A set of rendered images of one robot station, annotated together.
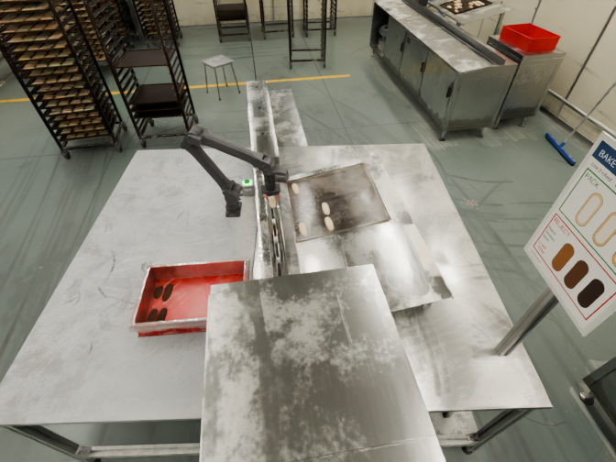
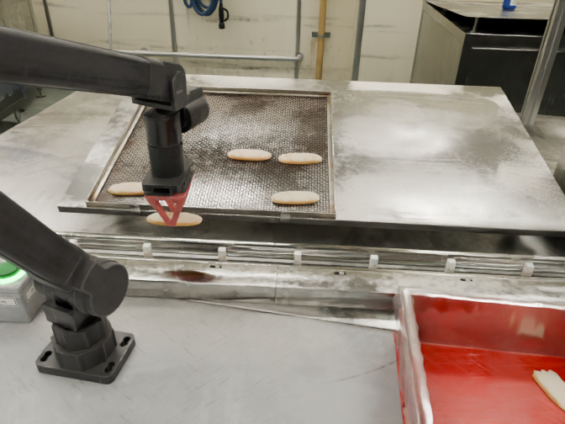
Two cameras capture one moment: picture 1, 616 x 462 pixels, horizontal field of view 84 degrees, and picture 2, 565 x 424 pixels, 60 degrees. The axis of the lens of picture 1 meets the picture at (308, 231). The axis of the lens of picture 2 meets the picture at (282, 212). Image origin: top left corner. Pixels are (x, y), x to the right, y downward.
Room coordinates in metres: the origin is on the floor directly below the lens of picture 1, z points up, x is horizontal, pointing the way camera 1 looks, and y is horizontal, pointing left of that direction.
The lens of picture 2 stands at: (1.12, 0.88, 1.40)
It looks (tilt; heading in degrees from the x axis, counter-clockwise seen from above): 32 degrees down; 280
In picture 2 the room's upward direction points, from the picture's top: 2 degrees clockwise
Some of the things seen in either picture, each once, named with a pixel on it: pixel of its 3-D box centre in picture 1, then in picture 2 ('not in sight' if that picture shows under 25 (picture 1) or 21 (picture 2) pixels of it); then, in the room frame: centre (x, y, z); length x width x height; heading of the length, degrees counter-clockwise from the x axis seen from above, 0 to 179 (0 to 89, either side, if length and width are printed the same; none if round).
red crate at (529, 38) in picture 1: (528, 37); not in sight; (4.16, -2.49, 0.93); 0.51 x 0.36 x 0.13; 12
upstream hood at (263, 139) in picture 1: (260, 116); not in sight; (2.51, 0.36, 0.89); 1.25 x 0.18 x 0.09; 8
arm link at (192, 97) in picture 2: (276, 170); (173, 98); (1.44, 0.16, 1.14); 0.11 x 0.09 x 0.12; 78
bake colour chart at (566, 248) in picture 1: (593, 239); not in sight; (0.61, -0.76, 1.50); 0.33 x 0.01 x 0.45; 3
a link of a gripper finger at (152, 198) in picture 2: not in sight; (170, 198); (1.45, 0.20, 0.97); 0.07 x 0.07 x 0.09; 9
